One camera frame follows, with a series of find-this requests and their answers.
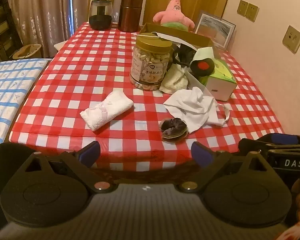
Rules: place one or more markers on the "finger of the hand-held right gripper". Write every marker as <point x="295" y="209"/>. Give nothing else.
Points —
<point x="252" y="146"/>
<point x="283" y="139"/>

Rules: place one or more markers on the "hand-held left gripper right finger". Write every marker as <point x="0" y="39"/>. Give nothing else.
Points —
<point x="200" y="155"/>

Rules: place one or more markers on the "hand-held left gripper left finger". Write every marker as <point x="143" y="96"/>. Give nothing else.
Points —
<point x="91" y="151"/>

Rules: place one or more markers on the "dark velvet scrunchie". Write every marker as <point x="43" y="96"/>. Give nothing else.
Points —
<point x="172" y="126"/>

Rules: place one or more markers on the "white cloth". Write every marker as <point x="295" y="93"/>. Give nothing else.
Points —
<point x="195" y="107"/>

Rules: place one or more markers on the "cream fluffy towel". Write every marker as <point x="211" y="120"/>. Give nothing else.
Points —
<point x="173" y="80"/>

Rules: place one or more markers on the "brown cardboard box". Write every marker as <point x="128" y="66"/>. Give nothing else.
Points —
<point x="202" y="40"/>

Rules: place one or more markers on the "white folded towel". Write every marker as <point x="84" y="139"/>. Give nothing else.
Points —
<point x="107" y="108"/>

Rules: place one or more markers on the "green white tissue box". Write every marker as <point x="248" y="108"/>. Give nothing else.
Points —
<point x="222" y="82"/>

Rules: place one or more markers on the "red white checkered tablecloth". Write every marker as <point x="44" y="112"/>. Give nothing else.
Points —
<point x="90" y="67"/>

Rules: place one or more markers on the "black headband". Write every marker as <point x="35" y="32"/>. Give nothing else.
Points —
<point x="183" y="55"/>

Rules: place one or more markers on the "plastic jar of nuts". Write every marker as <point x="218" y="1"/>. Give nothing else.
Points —
<point x="150" y="62"/>

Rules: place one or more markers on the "blue patterned bed sheet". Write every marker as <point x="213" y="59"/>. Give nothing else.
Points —
<point x="7" y="87"/>

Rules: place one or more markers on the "white paper sheet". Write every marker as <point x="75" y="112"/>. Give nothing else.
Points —
<point x="182" y="43"/>

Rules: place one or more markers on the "wicker basket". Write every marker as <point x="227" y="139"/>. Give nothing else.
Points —
<point x="27" y="51"/>

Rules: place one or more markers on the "dark glass jar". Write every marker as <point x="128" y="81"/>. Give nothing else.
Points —
<point x="100" y="15"/>

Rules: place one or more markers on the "brown cylindrical canister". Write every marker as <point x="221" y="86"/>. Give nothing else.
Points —
<point x="130" y="13"/>

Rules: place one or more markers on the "pink starfish plush toy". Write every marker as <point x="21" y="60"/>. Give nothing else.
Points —
<point x="173" y="13"/>

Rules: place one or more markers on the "sheer patterned curtain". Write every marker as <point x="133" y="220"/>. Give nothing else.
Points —
<point x="45" y="12"/>

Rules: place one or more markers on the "dark folding ladder rack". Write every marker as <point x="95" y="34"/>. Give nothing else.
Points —
<point x="0" y="22"/>

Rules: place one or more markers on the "clear acrylic picture frame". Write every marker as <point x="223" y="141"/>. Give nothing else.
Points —
<point x="216" y="31"/>

